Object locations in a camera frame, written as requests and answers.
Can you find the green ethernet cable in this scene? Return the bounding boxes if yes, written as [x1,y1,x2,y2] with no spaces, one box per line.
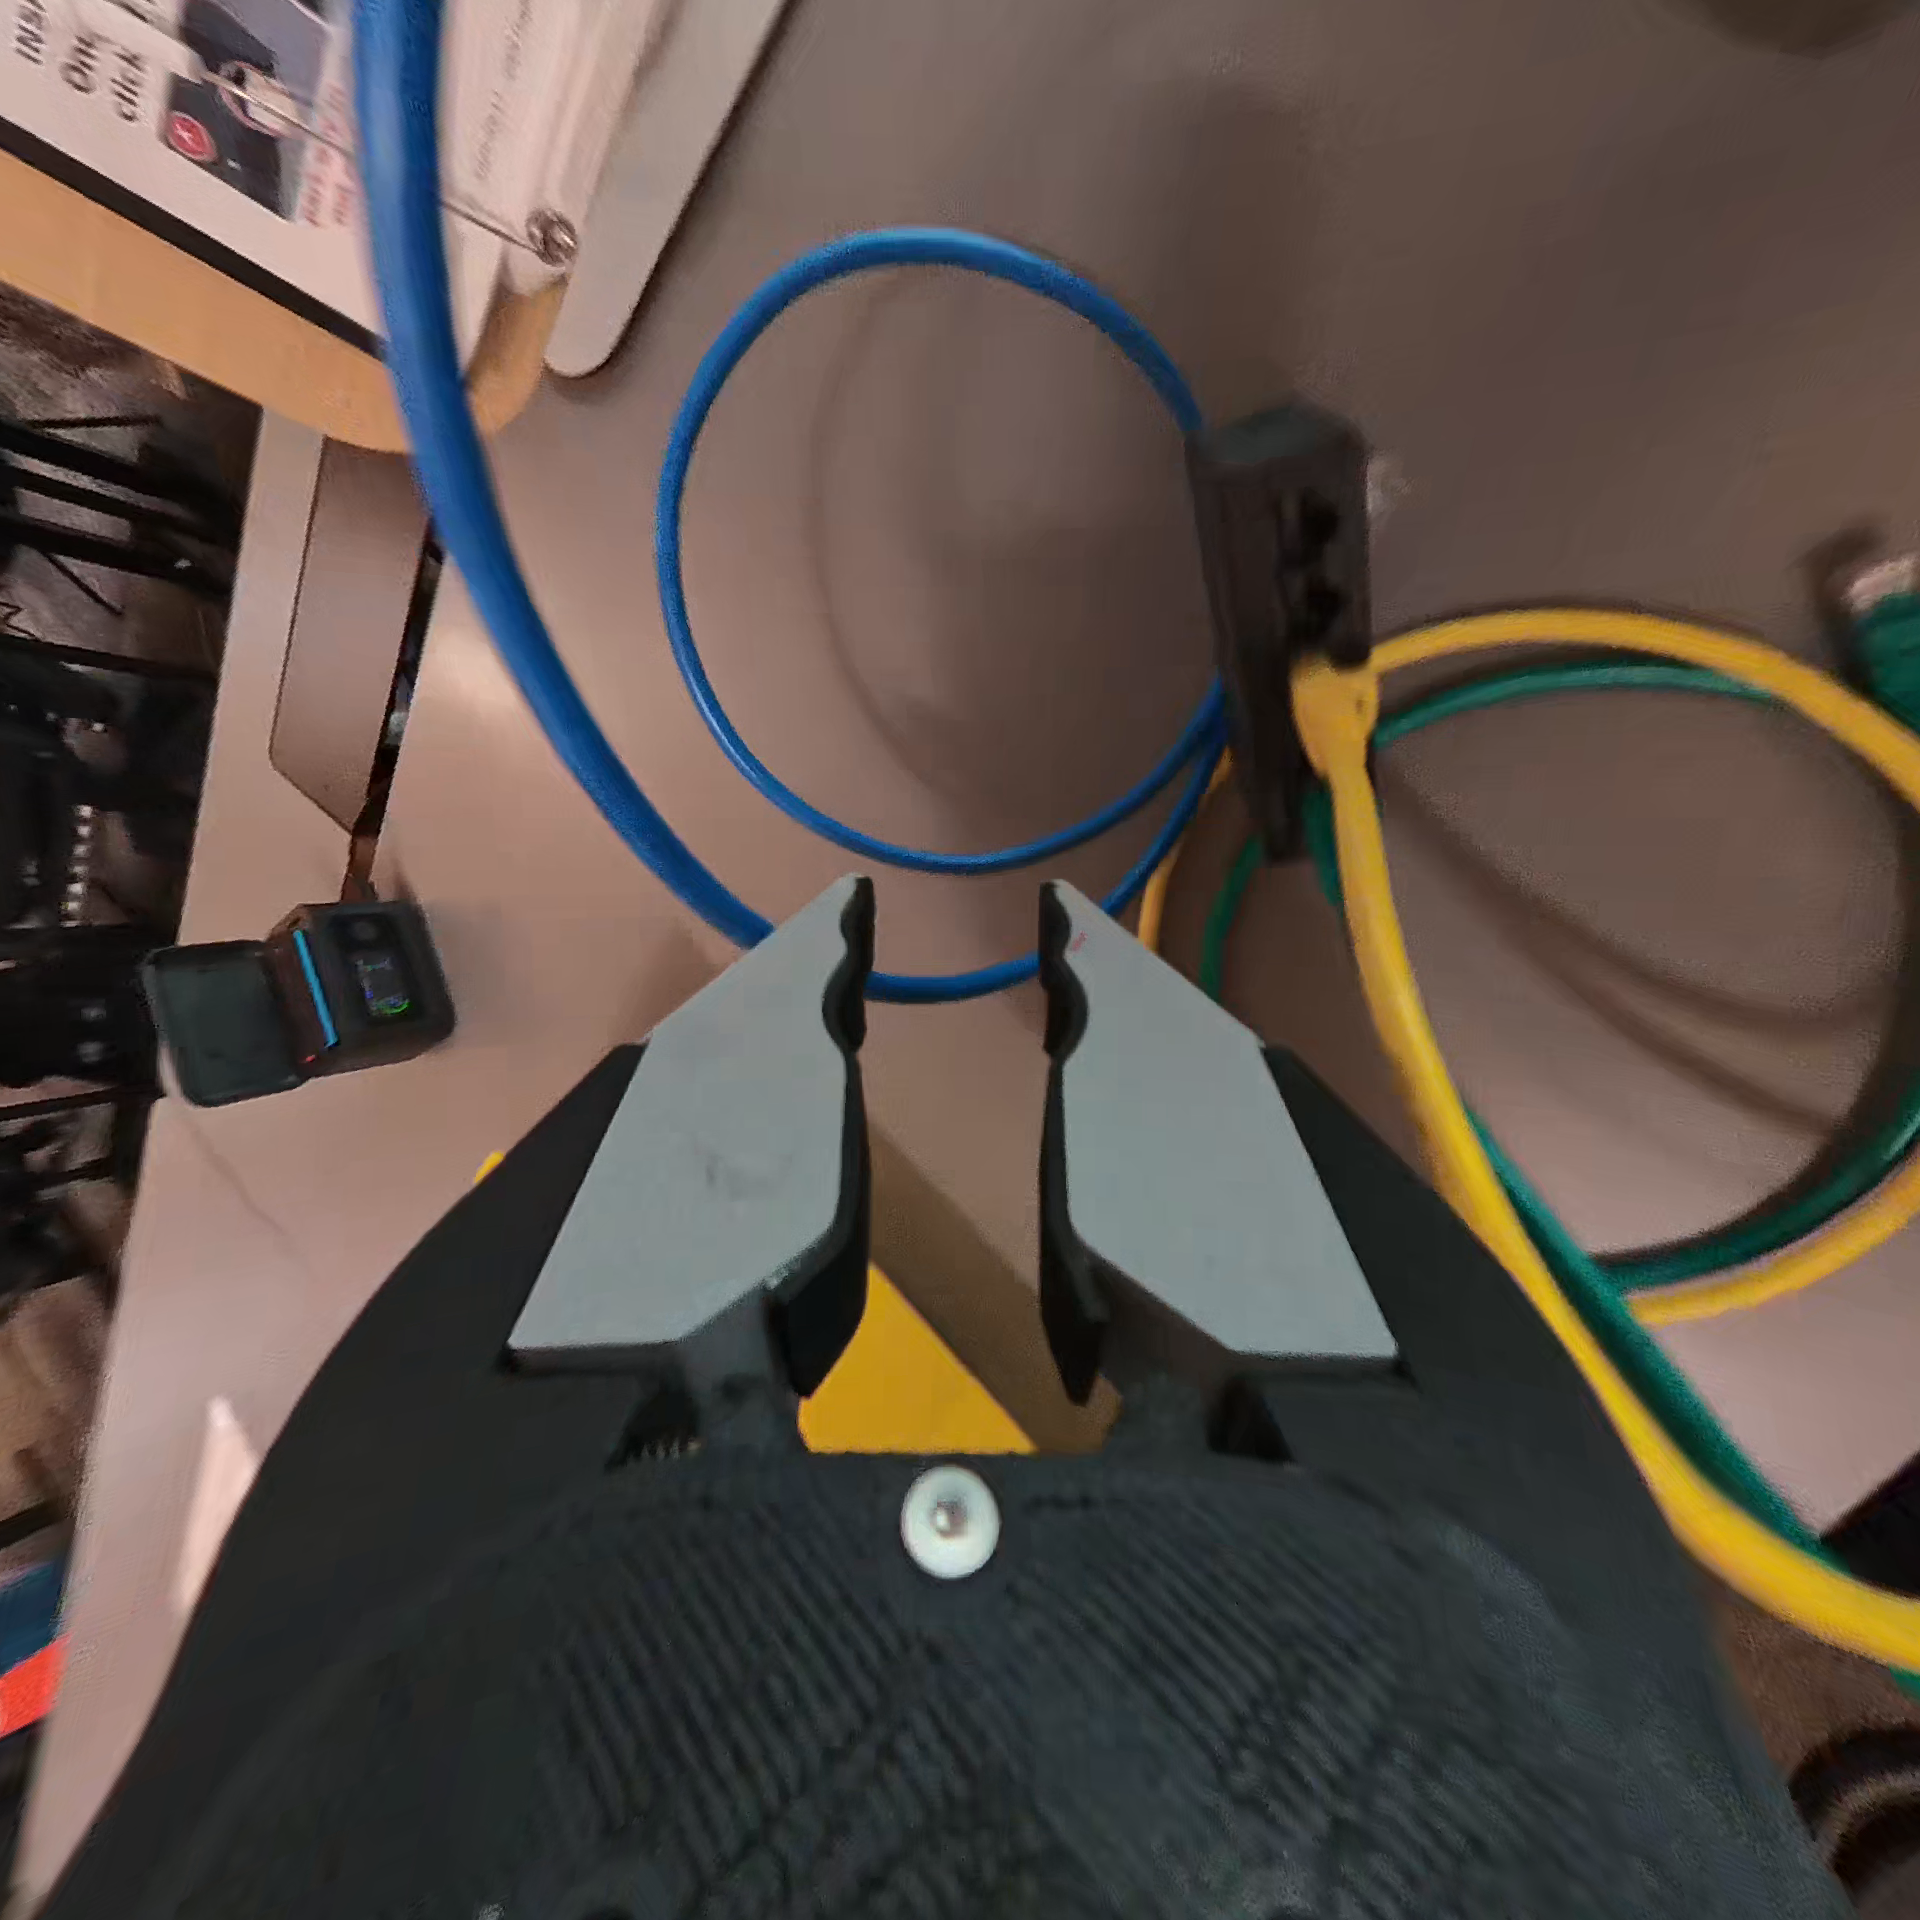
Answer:
[1199,556,1920,1594]

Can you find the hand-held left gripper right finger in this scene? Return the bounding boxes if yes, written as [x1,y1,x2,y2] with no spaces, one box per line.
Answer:
[1035,881,1404,1408]

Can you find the black ethernet port block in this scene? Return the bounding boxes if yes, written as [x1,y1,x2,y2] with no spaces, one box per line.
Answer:
[1191,403,1373,864]

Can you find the blue ethernet cable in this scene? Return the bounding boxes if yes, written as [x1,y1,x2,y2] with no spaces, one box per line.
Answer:
[347,0,1239,1004]

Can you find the silver flat panel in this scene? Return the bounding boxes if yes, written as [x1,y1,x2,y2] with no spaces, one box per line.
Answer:
[268,435,448,842]

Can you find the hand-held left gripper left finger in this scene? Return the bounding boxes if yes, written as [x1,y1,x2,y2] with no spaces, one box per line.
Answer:
[504,873,880,1404]

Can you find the printed instruction poster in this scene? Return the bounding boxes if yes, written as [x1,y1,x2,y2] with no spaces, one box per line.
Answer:
[0,0,676,355]

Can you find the small black display device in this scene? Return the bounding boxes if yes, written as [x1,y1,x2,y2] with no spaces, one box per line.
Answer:
[141,896,459,1114]

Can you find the grey stand base plate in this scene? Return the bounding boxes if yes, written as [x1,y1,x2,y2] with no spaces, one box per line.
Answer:
[547,0,788,380]

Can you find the yellow ethernet cable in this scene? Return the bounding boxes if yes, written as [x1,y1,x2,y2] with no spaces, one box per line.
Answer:
[1137,609,1920,1673]

